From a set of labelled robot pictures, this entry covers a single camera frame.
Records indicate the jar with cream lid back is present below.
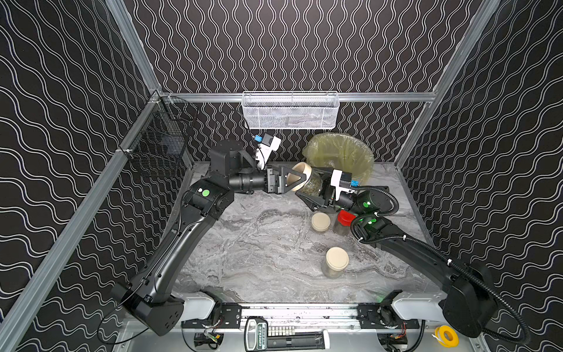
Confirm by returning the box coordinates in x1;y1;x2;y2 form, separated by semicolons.
311;212;331;233

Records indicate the jar with cream lid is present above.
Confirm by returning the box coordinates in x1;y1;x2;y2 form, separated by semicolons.
322;246;349;279
311;212;331;233

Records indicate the black wire basket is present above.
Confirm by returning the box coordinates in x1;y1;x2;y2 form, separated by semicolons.
120;91;194;178

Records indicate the white wire mesh basket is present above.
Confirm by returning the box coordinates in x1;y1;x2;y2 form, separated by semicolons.
241;91;340;130

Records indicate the jar with red lid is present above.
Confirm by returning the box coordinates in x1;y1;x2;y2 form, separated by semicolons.
333;210;356;236

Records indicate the tan jar lid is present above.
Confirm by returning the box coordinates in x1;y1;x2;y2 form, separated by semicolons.
287;162;312;192

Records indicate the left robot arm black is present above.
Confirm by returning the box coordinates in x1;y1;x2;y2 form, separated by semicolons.
111;140;312;336

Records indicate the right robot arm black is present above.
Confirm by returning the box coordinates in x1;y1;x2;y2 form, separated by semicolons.
293;168;502;338

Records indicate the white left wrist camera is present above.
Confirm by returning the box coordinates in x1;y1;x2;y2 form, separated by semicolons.
254;133;282;170

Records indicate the glass jar with tea leaves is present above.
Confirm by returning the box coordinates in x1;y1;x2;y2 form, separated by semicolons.
301;170;323;197

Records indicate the jar with cream lid front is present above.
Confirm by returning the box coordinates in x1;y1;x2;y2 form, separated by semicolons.
322;246;349;279

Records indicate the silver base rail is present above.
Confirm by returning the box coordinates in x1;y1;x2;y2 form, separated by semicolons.
122;302;476;331

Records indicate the yellow tape roll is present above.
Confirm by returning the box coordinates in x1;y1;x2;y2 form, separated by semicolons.
433;325;460;348

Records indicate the trash bin with yellow bag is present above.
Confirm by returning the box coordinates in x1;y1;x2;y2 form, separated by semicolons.
302;133;375;185

